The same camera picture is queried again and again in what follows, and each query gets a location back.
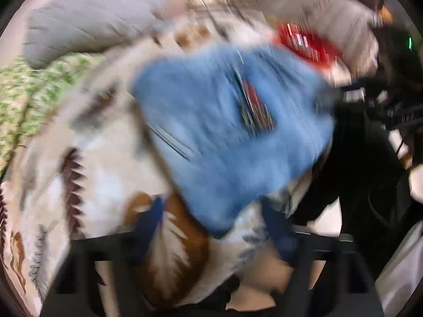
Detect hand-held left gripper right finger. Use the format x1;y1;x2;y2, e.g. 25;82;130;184
261;201;385;317

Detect red glass dish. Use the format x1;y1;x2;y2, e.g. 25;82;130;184
274;22;342;71

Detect blue denim pants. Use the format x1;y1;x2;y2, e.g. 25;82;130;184
130;44;338;240

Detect green patterned cloth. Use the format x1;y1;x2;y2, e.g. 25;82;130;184
0;53;103;175

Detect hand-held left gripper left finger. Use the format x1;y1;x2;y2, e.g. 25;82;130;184
40;196;166;317

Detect leaf print blanket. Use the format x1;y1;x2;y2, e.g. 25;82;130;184
0;7;380;317

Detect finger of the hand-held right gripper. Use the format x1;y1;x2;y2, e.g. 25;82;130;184
314;86;367;114

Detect grey pillow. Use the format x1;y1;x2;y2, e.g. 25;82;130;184
23;0;186;70

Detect black clothing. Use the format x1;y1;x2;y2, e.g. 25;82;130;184
291;106;423;285

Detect striped beige bed sheet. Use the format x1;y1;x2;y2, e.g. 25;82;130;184
258;0;380;70

